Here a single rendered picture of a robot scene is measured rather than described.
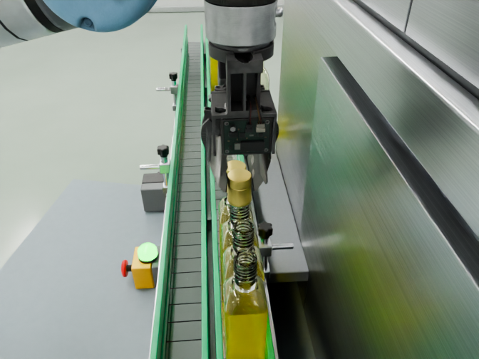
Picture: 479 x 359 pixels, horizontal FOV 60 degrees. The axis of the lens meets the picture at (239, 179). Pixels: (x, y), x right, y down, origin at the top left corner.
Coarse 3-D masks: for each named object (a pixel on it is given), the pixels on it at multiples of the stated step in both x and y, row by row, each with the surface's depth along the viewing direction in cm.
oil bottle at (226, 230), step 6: (228, 222) 64; (252, 222) 64; (222, 228) 64; (228, 228) 63; (222, 234) 63; (228, 234) 62; (222, 240) 62; (228, 240) 62; (258, 240) 63; (222, 246) 62; (228, 246) 62; (258, 246) 63; (222, 252) 63; (222, 258) 64; (222, 264) 65; (222, 270) 68
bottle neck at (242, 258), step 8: (240, 256) 52; (248, 256) 52; (256, 256) 51; (240, 264) 50; (248, 264) 50; (256, 264) 51; (240, 272) 51; (248, 272) 50; (256, 272) 52; (240, 280) 51; (248, 280) 51; (240, 288) 52; (248, 288) 52
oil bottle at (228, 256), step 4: (228, 248) 60; (232, 248) 59; (256, 248) 59; (224, 252) 60; (228, 252) 59; (256, 252) 59; (260, 252) 60; (224, 256) 60; (228, 256) 58; (232, 256) 58; (260, 256) 59; (224, 260) 59; (228, 260) 58; (232, 260) 57; (260, 260) 58; (224, 264) 59; (228, 264) 57; (232, 264) 57; (260, 264) 58; (224, 268) 59; (228, 268) 57; (232, 268) 57; (260, 268) 57; (224, 272) 59; (228, 272) 57; (232, 272) 57; (260, 272) 57; (224, 276) 60; (228, 276) 57; (260, 276) 58; (224, 280) 61
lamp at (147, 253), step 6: (144, 246) 92; (150, 246) 92; (138, 252) 92; (144, 252) 91; (150, 252) 91; (156, 252) 93; (138, 258) 93; (144, 258) 91; (150, 258) 92; (156, 258) 93
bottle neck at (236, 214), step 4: (248, 204) 60; (232, 208) 60; (236, 208) 59; (240, 208) 59; (244, 208) 60; (248, 208) 60; (232, 212) 60; (236, 212) 60; (240, 212) 60; (244, 212) 60; (248, 212) 61; (232, 216) 61; (236, 216) 60; (240, 216) 60; (244, 216) 60; (248, 216) 61; (232, 220) 61; (236, 220) 61; (232, 224) 62
